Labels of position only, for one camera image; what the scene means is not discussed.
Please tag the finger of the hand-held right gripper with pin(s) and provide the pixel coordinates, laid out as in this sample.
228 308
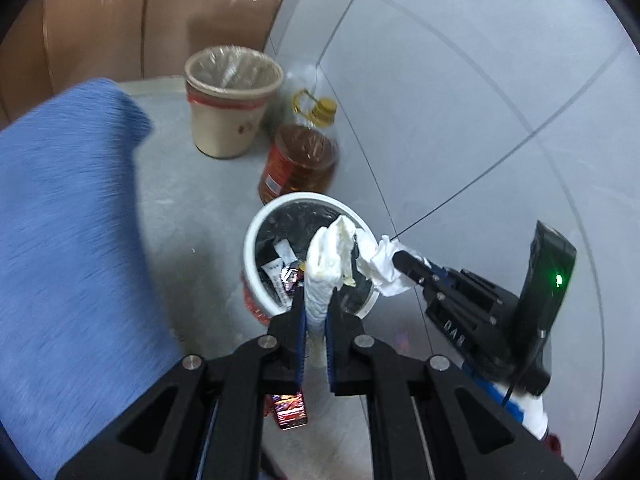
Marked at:
432 292
410 262

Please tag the white packet with dark print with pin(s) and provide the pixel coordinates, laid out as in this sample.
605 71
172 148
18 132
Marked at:
277 262

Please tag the red snack packet on floor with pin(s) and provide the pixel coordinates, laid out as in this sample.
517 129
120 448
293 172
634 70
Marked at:
289 410

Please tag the white tissue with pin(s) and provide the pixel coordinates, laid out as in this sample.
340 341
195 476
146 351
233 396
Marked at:
380 266

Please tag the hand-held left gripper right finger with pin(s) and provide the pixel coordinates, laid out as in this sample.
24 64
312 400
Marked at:
328 347

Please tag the beige trash bin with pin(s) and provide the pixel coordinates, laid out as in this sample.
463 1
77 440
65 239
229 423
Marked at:
225 125

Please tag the white bin with black liner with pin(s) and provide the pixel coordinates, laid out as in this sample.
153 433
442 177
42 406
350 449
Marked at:
260 230

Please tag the blue towel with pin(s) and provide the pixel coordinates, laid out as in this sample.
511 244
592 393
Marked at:
65 235

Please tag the long white paper towel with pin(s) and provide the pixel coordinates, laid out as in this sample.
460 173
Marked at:
325 260

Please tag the cooking oil bottle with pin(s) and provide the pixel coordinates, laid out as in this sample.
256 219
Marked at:
300 160

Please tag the red snack wrapper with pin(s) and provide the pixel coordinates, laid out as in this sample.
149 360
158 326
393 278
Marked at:
290 281

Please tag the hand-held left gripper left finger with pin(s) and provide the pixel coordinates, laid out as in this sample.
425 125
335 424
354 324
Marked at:
301 332

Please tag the copper kitchen cabinet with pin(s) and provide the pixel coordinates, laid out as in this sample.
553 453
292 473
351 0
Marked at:
100 20

